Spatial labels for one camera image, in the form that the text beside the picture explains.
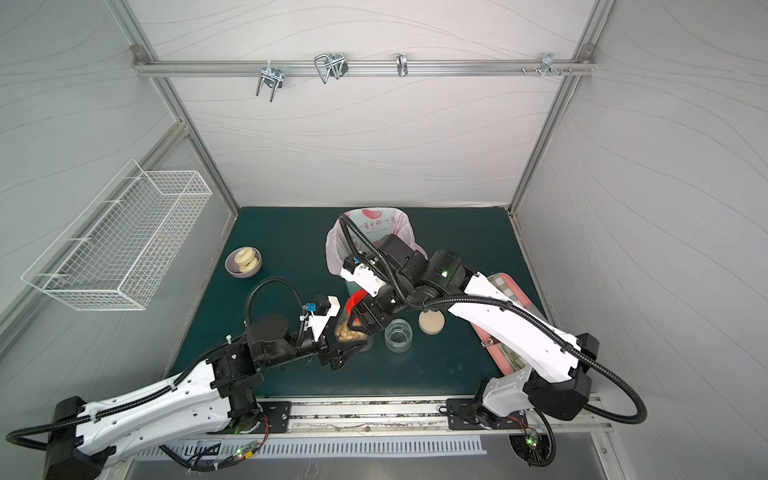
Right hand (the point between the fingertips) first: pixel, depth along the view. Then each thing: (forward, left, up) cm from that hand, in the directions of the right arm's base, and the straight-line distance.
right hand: (359, 314), depth 62 cm
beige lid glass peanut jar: (+6, -8, -24) cm, 26 cm away
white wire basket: (+10, +58, +5) cm, 59 cm away
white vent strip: (-21, +8, -28) cm, 36 cm away
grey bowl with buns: (+26, +44, -21) cm, 56 cm away
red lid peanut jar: (-2, +3, -5) cm, 6 cm away
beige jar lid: (+11, -18, -27) cm, 34 cm away
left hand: (-1, +1, -5) cm, 5 cm away
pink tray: (+2, -39, -29) cm, 49 cm away
